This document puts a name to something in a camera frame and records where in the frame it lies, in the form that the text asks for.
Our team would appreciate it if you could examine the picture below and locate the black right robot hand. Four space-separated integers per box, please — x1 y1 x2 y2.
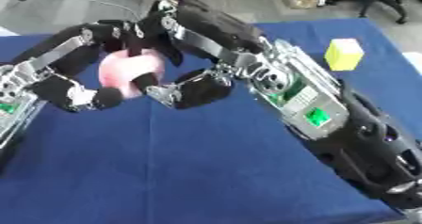
122 0 268 110

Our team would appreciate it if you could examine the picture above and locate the pink soft ball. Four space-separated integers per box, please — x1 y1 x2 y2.
97 48 170 99

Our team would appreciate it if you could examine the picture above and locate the yellow block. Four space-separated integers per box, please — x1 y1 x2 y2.
323 38 366 72

